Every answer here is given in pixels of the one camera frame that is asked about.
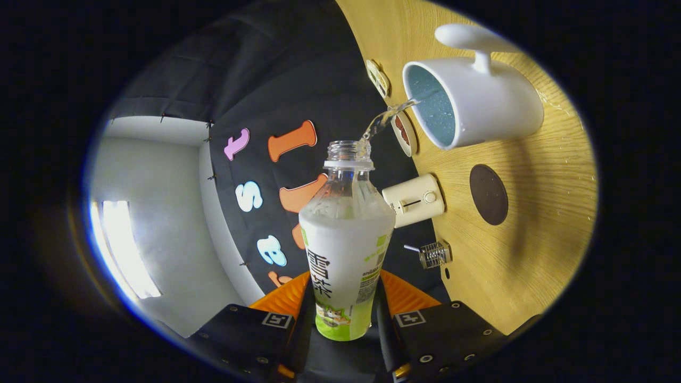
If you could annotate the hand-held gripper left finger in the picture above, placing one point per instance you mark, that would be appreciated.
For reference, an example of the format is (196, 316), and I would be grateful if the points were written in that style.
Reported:
(300, 340)

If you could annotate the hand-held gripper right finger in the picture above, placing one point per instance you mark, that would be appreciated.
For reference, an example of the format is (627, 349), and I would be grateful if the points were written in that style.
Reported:
(387, 340)

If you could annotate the clear bottle with white label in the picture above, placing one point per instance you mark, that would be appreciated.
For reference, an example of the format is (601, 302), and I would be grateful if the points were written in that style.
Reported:
(346, 250)

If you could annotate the dark brown round coaster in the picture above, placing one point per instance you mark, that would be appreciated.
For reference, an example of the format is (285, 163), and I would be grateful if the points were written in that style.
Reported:
(488, 194)

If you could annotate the clear poured juice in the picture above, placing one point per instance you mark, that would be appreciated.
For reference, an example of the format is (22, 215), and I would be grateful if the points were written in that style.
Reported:
(380, 123)

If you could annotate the white cup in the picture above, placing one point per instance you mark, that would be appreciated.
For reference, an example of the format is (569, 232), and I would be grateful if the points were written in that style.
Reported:
(495, 106)

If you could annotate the striped straw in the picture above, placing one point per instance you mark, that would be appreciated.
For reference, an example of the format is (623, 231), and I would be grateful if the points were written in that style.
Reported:
(412, 248)

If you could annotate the cream toaster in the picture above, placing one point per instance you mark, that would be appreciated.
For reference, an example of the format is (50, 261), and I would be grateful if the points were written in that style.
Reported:
(415, 205)

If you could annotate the wooden table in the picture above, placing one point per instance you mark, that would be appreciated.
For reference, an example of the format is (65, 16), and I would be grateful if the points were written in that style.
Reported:
(532, 255)

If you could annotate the ceiling light panel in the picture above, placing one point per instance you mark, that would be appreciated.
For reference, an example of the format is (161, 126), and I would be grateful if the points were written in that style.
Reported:
(127, 250)

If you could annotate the round white plate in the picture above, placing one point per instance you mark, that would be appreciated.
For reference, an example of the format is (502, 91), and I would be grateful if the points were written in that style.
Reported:
(410, 143)

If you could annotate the red meat piece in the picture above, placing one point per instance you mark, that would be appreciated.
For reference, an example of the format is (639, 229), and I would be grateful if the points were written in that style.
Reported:
(399, 125)
(405, 137)

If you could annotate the divided white seasoning dish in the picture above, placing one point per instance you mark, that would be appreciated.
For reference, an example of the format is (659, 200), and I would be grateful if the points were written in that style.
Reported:
(379, 78)

